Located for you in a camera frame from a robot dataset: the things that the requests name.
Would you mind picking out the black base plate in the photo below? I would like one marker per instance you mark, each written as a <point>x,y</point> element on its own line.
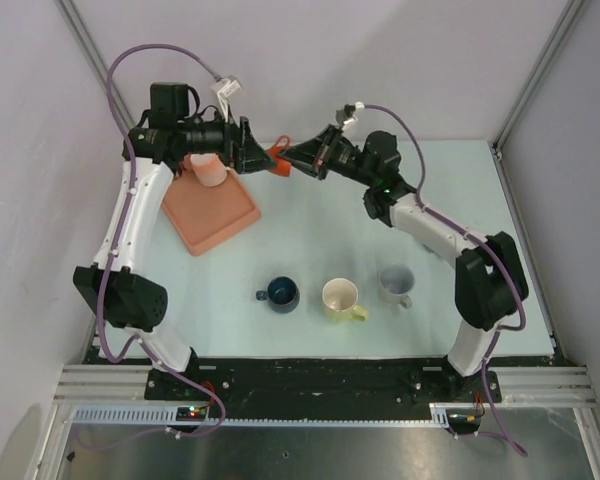
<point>321,389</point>

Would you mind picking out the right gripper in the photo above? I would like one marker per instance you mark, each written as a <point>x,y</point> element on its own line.
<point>316,155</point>

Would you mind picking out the small orange mug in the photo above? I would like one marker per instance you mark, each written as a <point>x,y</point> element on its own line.
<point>282,167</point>

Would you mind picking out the aluminium frame rail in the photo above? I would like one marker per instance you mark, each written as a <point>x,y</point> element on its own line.
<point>520,386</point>

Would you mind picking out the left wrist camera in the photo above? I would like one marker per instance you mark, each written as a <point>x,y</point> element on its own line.
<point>224,88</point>

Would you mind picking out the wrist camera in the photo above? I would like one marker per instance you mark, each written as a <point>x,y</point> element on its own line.
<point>224,88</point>
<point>346,117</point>

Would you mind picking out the salmon plastic tray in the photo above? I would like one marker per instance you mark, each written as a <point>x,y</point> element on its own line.
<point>205,217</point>

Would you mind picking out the pale yellow mug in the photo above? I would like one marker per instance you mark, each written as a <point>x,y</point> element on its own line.
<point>340,298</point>

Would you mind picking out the dark blue striped mug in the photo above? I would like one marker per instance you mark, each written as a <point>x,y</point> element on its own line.
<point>282,295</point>

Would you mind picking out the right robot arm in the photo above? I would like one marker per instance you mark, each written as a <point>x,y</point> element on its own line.
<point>490,283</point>

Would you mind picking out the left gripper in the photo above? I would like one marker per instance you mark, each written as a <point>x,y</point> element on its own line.
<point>251,156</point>

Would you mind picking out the light grey footed mug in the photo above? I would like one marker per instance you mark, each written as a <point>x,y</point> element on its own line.
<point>395,282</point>

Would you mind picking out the grey cable duct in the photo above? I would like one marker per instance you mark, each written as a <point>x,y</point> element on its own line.
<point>177,415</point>

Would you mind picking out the large pink mug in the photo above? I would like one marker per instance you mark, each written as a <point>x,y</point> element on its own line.
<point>208,168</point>

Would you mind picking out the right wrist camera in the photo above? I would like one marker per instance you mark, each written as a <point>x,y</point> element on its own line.
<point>346,117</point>

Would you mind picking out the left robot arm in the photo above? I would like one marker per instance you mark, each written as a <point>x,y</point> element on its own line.
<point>116,286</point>

